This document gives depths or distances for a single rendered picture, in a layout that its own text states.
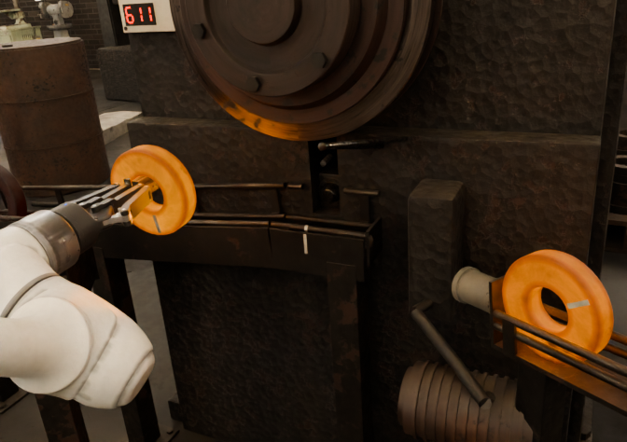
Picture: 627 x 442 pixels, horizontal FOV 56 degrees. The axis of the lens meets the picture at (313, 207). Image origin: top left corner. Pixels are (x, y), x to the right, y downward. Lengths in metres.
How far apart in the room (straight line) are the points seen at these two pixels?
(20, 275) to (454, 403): 0.65
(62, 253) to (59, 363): 0.21
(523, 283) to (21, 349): 0.63
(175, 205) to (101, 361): 0.37
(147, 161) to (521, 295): 0.61
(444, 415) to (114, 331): 0.53
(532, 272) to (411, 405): 0.30
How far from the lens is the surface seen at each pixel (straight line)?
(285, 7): 0.90
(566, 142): 1.04
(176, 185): 0.98
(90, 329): 0.69
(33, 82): 3.75
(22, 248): 0.81
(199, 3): 0.99
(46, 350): 0.66
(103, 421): 1.90
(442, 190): 1.01
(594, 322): 0.83
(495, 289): 0.91
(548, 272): 0.85
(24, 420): 2.01
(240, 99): 1.06
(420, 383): 1.01
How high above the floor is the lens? 1.15
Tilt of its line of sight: 22 degrees down
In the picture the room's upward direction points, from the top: 4 degrees counter-clockwise
